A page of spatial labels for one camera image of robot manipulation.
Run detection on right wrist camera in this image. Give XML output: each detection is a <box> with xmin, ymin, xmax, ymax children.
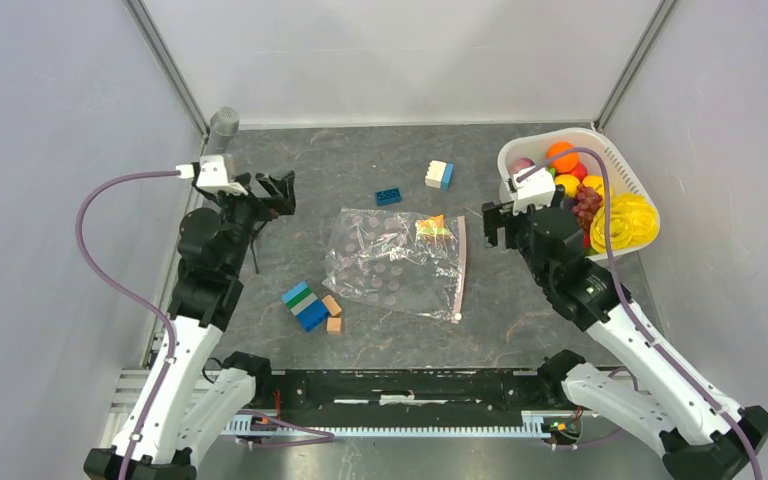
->
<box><xmin>509</xmin><ymin>166</ymin><xmax>556</xmax><ymax>215</ymax></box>

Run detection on white and blue block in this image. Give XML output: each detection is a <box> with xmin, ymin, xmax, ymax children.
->
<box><xmin>424</xmin><ymin>160</ymin><xmax>454</xmax><ymax>190</ymax></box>

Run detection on grey microphone on tripod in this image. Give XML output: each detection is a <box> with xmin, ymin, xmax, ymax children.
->
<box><xmin>204</xmin><ymin>106</ymin><xmax>240</xmax><ymax>155</ymax></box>

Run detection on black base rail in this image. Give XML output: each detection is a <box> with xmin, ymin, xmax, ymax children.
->
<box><xmin>244</xmin><ymin>368</ymin><xmax>577</xmax><ymax>428</ymax></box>

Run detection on tan small block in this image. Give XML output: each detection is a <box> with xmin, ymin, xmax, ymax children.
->
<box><xmin>321</xmin><ymin>295</ymin><xmax>342</xmax><ymax>317</ymax></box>

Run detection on purple toy onion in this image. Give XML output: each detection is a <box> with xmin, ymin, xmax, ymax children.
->
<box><xmin>508</xmin><ymin>157</ymin><xmax>535</xmax><ymax>177</ymax></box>

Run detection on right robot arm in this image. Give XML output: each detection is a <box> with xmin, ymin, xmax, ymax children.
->
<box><xmin>482</xmin><ymin>202</ymin><xmax>768</xmax><ymax>479</ymax></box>

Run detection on orange green yellow block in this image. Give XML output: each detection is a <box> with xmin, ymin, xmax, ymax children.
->
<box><xmin>415</xmin><ymin>215</ymin><xmax>453</xmax><ymax>241</ymax></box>

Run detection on red toy apple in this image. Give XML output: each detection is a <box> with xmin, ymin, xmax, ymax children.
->
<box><xmin>568</xmin><ymin>162</ymin><xmax>588</xmax><ymax>182</ymax></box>

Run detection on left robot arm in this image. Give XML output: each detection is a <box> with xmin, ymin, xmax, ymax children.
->
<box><xmin>75</xmin><ymin>165</ymin><xmax>296</xmax><ymax>479</ymax></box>

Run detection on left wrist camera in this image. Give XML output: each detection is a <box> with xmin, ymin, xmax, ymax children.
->
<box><xmin>195</xmin><ymin>154</ymin><xmax>249</xmax><ymax>196</ymax></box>

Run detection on yellow toy fruit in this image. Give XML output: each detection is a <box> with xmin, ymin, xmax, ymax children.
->
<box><xmin>554</xmin><ymin>174</ymin><xmax>581</xmax><ymax>198</ymax></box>

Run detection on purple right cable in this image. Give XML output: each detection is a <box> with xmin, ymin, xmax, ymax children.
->
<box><xmin>515</xmin><ymin>146</ymin><xmax>764</xmax><ymax>480</ymax></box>

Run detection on orange small block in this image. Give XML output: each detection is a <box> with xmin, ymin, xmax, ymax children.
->
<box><xmin>326</xmin><ymin>317</ymin><xmax>344</xmax><ymax>335</ymax></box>

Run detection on purple toy grapes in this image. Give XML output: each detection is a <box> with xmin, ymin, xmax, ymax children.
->
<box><xmin>572</xmin><ymin>185</ymin><xmax>603</xmax><ymax>233</ymax></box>

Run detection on orange toy fruit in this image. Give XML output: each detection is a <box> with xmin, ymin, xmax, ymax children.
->
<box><xmin>546</xmin><ymin>141</ymin><xmax>580</xmax><ymax>174</ymax></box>

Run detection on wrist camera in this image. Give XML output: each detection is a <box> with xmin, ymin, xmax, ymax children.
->
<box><xmin>195</xmin><ymin>154</ymin><xmax>249</xmax><ymax>196</ymax></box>
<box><xmin>509</xmin><ymin>166</ymin><xmax>556</xmax><ymax>215</ymax></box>

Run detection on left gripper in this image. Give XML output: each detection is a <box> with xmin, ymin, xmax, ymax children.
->
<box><xmin>207</xmin><ymin>169</ymin><xmax>296</xmax><ymax>273</ymax></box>

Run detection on blue green grey block stack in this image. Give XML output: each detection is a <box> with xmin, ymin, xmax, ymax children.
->
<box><xmin>281</xmin><ymin>281</ymin><xmax>329</xmax><ymax>332</ymax></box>

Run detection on dark blue flat block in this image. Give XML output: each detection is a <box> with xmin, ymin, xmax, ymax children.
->
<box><xmin>374</xmin><ymin>187</ymin><xmax>402</xmax><ymax>206</ymax></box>

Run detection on clear zip top bag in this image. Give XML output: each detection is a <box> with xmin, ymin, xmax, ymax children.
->
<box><xmin>323</xmin><ymin>208</ymin><xmax>467</xmax><ymax>324</ymax></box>

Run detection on purple cable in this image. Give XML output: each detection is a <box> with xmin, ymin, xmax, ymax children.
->
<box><xmin>76</xmin><ymin>170</ymin><xmax>187</xmax><ymax>480</ymax></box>
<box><xmin>515</xmin><ymin>146</ymin><xmax>764</xmax><ymax>480</ymax></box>

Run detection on yellow toy cabbage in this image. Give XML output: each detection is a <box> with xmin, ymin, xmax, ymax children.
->
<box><xmin>589</xmin><ymin>193</ymin><xmax>660</xmax><ymax>253</ymax></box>

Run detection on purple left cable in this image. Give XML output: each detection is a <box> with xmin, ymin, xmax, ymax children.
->
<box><xmin>76</xmin><ymin>170</ymin><xmax>187</xmax><ymax>480</ymax></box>

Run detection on white plastic basket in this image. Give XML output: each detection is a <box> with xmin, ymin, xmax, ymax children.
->
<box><xmin>497</xmin><ymin>127</ymin><xmax>661</xmax><ymax>263</ymax></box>

